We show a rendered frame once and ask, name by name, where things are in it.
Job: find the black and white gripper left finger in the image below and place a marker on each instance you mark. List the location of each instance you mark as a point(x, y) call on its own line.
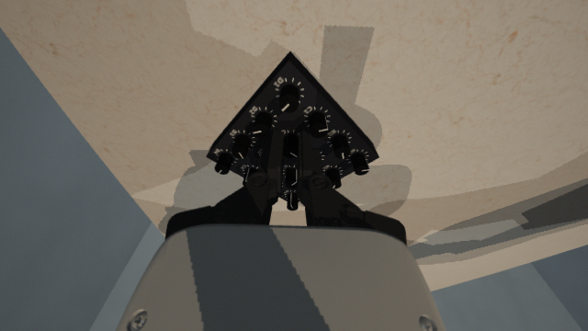
point(251, 204)

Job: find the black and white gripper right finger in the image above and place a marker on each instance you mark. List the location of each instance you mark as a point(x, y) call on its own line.
point(325, 206)

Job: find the black knob box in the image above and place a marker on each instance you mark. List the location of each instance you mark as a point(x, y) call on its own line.
point(292, 100)

